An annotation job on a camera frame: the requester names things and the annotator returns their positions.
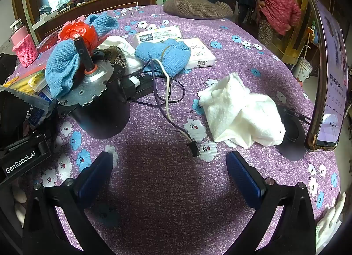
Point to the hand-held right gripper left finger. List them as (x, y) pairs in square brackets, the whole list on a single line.
[(93, 180)]

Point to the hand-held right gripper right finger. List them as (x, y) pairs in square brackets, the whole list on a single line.
[(244, 183)]

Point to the white towel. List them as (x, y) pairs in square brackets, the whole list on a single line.
[(247, 117)]

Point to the dark label tissue pack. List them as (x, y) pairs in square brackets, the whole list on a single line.
[(156, 34)]

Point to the white plush toy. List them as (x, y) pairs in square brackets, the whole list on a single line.
[(19, 202)]

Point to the black phone stand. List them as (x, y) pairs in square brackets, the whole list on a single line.
[(293, 136)]

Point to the purple floral tablecloth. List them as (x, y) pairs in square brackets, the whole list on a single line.
[(170, 183)]

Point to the black electric motor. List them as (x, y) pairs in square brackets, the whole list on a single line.
[(101, 106)]

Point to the colourful clay pack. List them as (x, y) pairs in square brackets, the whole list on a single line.
[(27, 81)]

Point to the white glove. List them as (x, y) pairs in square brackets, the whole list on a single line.
[(330, 222)]

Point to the black jacket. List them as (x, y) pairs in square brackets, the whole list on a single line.
[(7, 67)]

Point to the blue towel cloth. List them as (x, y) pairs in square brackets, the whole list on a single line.
[(62, 65)]

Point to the black capacitor box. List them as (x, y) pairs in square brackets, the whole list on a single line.
[(140, 84)]

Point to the pink bottle with knitted sleeve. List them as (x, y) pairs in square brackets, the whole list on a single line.
[(23, 45)]

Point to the brown patterned fuzzy cloth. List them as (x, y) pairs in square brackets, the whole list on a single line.
[(118, 56)]

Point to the white bucket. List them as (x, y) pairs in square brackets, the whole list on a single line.
[(302, 69)]

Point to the smartphone in gold case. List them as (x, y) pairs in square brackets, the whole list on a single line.
[(330, 78)]

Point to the white crumpled cloth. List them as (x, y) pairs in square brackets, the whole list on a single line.
[(123, 48)]

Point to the white tissue pack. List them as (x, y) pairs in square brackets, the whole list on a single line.
[(199, 54)]

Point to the red plastic bag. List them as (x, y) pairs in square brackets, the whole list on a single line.
[(77, 33)]

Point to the blue fluffy cloth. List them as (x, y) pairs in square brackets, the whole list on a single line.
[(167, 56)]

